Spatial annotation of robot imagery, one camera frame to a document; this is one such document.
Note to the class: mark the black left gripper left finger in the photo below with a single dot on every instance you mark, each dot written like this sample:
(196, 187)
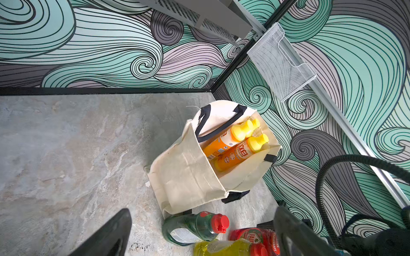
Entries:
(109, 240)

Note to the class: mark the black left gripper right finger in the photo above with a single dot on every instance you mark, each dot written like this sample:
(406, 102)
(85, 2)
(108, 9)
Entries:
(296, 238)

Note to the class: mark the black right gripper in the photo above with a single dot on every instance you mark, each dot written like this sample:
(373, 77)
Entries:
(390, 242)

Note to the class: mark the yellow-green soap bottle red cap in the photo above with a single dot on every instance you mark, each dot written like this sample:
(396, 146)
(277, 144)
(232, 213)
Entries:
(239, 247)

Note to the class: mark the orange bottle yellow cap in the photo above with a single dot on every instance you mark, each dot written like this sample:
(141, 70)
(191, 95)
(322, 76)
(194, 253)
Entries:
(231, 137)
(240, 152)
(256, 124)

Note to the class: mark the cream canvas shopping bag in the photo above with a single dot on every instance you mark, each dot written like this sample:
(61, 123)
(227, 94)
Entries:
(182, 177)

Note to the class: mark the dark green bottle red cap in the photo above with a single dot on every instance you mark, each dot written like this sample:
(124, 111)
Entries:
(188, 229)

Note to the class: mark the aluminium wall rail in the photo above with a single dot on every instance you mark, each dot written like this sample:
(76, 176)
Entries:
(359, 102)

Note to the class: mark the clear plastic wall bin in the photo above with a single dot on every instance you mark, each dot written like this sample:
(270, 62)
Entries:
(283, 69)

